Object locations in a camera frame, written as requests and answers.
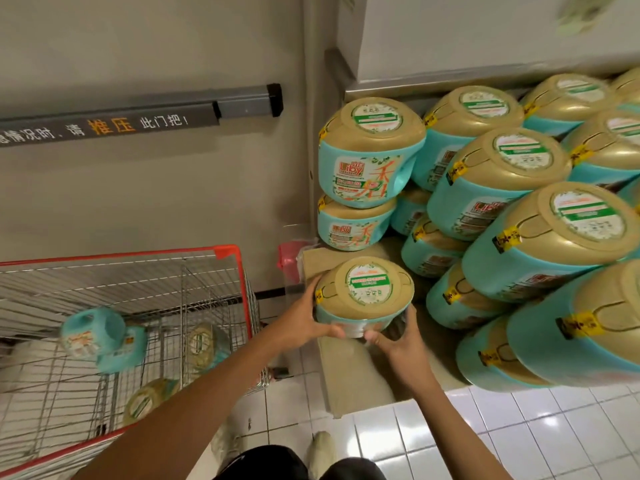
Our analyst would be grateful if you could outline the person's beige shoe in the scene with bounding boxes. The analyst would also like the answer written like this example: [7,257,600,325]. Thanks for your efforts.
[306,431,339,470]
[211,425,246,465]

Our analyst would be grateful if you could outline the beige display platform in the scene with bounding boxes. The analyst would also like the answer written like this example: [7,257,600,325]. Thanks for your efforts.
[299,244,468,420]

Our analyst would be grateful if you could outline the white package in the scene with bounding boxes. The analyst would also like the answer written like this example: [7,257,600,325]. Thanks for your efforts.
[0,340,101,460]

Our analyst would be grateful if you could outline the grey door push bar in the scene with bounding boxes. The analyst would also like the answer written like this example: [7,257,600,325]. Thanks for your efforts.
[0,83,285,148]

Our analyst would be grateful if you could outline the person's left hand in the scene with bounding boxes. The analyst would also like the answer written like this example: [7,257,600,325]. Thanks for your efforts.
[272,275,346,352]

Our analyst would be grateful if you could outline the person's right hand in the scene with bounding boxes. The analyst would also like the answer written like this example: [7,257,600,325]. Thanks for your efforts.
[363,305,427,393]

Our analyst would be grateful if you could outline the white shelf unit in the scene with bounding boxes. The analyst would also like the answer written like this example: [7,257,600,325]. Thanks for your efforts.
[324,0,640,101]

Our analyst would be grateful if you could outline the red wire shopping cart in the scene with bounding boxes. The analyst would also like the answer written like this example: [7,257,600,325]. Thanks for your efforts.
[0,245,274,480]

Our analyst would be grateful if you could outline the stack of teal detergent tubs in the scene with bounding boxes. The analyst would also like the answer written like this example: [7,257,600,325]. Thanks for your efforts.
[317,66,640,393]

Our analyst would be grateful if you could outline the pink plastic item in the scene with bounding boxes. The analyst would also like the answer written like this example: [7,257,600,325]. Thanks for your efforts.
[277,240,313,285]

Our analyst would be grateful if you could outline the person's left forearm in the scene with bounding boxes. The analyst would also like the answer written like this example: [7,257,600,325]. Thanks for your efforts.
[72,327,296,480]

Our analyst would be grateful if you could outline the person's right forearm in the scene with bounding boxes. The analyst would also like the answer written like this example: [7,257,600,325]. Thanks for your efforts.
[392,370,502,480]

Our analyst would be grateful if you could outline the teal detergent tub gold lid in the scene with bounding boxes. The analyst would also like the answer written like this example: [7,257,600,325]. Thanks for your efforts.
[186,322,232,371]
[97,325,149,375]
[313,257,416,339]
[122,379,180,428]
[60,307,126,363]

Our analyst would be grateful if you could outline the person's black shorts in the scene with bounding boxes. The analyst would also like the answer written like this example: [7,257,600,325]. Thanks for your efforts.
[214,445,387,480]

